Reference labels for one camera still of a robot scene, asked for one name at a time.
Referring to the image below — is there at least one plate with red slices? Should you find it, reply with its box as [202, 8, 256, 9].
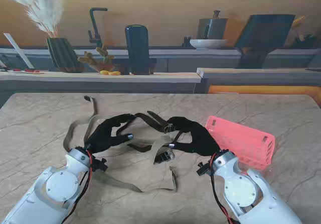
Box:
[7, 68, 45, 74]

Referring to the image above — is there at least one yellow brown cactus plant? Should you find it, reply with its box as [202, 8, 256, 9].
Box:
[77, 44, 116, 73]

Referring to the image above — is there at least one small black holder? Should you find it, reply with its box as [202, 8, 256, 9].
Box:
[182, 36, 196, 49]

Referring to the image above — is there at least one grey kitchen counter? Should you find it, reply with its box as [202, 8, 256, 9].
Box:
[0, 44, 321, 101]

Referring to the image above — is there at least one grey lidded jar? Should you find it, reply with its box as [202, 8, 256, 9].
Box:
[196, 10, 229, 40]

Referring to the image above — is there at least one white ceramic bowl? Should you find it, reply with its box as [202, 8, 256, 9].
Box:
[189, 39, 228, 50]

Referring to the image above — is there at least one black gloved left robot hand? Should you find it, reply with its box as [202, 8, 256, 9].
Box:
[85, 113, 138, 157]

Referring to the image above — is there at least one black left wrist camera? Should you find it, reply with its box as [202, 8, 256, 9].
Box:
[91, 157, 108, 173]

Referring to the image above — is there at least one dark blue rounded container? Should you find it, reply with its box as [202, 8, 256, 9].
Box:
[124, 24, 151, 75]

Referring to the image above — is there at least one dark utensil holder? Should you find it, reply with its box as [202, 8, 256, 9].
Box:
[292, 34, 319, 49]

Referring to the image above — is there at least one dark ribbed vase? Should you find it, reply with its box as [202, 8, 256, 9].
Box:
[46, 37, 85, 73]

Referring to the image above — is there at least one black kitchen faucet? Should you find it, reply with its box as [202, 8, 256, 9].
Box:
[87, 7, 108, 49]

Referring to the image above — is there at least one red black right arm cable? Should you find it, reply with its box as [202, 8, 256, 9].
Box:
[210, 156, 239, 224]

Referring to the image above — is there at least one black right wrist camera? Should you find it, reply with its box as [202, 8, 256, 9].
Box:
[196, 161, 214, 177]

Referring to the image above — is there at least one pink plastic storage basket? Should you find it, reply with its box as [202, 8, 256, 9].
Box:
[205, 115, 276, 172]

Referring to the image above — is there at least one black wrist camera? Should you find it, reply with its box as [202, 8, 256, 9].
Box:
[91, 157, 108, 173]
[196, 161, 214, 177]

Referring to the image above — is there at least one yellow kitchen utensil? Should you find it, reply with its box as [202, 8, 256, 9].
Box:
[290, 15, 308, 41]

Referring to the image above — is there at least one dark brown woven belt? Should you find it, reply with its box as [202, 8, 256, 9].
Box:
[120, 110, 194, 154]

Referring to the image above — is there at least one white leaning board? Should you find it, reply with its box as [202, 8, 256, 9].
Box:
[4, 33, 35, 69]

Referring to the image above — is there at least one white pampas grass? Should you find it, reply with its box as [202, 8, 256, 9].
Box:
[0, 0, 65, 38]

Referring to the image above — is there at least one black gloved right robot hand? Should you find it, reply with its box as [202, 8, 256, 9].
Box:
[167, 116, 222, 157]

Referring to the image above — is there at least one red black left arm cable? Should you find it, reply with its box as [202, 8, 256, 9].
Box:
[66, 146, 95, 218]

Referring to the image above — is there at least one red black arm cable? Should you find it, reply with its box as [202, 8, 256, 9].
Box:
[210, 156, 239, 224]
[66, 146, 95, 218]

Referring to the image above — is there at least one dark angled range hood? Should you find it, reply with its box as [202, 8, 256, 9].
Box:
[234, 14, 296, 69]

